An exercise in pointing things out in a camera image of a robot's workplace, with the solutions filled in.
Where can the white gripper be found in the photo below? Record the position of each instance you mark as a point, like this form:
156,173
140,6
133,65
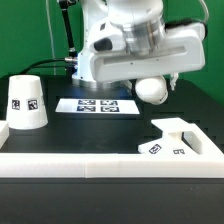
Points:
151,51

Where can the white lamp bulb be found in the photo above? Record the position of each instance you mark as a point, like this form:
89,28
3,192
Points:
152,90

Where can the white lamp base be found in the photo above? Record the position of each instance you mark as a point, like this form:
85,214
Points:
171,143

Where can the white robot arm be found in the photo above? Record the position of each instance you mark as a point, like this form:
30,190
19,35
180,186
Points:
121,14

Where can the white lamp shade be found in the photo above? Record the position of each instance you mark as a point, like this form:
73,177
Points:
26,109

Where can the white marker sheet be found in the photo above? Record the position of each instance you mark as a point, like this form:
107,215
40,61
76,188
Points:
97,106

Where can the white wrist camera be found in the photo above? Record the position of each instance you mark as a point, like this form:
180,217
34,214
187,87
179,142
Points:
108,38

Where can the white fence wall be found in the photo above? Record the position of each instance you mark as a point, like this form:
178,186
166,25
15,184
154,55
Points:
207,162

